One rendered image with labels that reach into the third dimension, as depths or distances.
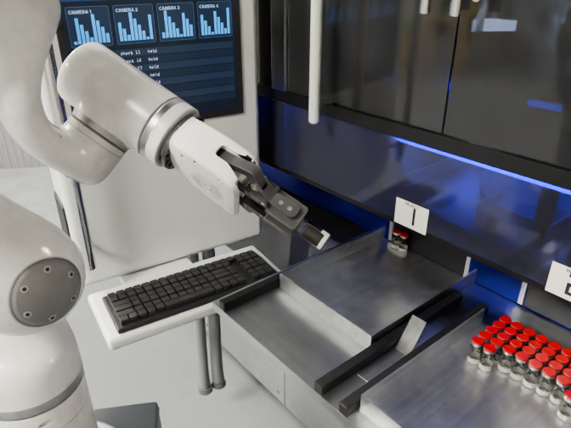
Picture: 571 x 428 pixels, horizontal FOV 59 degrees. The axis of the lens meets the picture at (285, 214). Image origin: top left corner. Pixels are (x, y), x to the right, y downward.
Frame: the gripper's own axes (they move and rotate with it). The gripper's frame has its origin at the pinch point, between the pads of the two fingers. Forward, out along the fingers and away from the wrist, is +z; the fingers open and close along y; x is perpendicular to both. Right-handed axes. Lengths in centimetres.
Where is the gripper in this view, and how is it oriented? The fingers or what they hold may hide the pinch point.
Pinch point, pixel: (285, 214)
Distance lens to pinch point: 59.1
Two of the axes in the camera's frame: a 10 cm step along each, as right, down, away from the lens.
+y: 1.0, -3.3, -9.4
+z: 8.1, 5.7, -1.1
